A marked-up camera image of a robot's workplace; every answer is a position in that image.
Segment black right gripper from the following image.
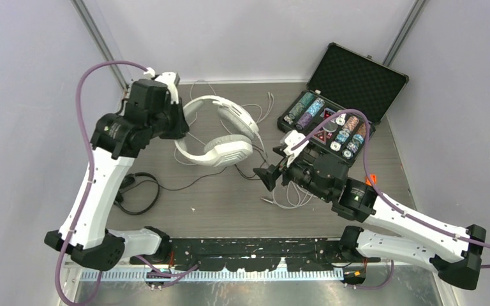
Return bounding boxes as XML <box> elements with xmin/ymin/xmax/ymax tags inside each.
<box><xmin>253</xmin><ymin>145</ymin><xmax>331</xmax><ymax>201</ymax></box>

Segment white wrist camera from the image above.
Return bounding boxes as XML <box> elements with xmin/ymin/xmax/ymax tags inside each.
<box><xmin>143</xmin><ymin>68</ymin><xmax>181</xmax><ymax>105</ymax></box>
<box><xmin>281</xmin><ymin>130</ymin><xmax>309</xmax><ymax>157</ymax></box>

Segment black poker chip case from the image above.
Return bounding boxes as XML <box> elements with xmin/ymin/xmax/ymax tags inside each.
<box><xmin>277</xmin><ymin>43</ymin><xmax>409</xmax><ymax>166</ymax></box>

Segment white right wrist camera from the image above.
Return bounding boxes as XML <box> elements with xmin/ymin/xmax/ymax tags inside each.
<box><xmin>281</xmin><ymin>130</ymin><xmax>309</xmax><ymax>157</ymax></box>

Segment orange curved plastic piece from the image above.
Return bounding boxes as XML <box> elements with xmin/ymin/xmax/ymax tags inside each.
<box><xmin>366</xmin><ymin>174</ymin><xmax>377</xmax><ymax>186</ymax></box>

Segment black headphones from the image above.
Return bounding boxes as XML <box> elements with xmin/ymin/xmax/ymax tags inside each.
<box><xmin>113</xmin><ymin>171</ymin><xmax>162</xmax><ymax>216</ymax></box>

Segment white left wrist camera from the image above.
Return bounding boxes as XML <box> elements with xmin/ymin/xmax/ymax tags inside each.
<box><xmin>143</xmin><ymin>68</ymin><xmax>181</xmax><ymax>105</ymax></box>

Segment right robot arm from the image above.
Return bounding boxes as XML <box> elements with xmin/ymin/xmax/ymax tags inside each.
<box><xmin>253</xmin><ymin>153</ymin><xmax>486</xmax><ymax>290</ymax></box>

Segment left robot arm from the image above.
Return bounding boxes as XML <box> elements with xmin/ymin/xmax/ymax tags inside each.
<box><xmin>44</xmin><ymin>73</ymin><xmax>189</xmax><ymax>272</ymax></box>

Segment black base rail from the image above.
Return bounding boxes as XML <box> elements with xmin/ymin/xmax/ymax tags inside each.
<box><xmin>142</xmin><ymin>238</ymin><xmax>366</xmax><ymax>272</ymax></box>

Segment large white grey headphones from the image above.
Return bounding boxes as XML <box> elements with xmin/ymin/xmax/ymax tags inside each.
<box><xmin>174</xmin><ymin>95</ymin><xmax>259</xmax><ymax>167</ymax></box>

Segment grey headphone cable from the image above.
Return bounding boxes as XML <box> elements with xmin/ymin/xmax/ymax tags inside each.
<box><xmin>217</xmin><ymin>105</ymin><xmax>313</xmax><ymax>210</ymax></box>

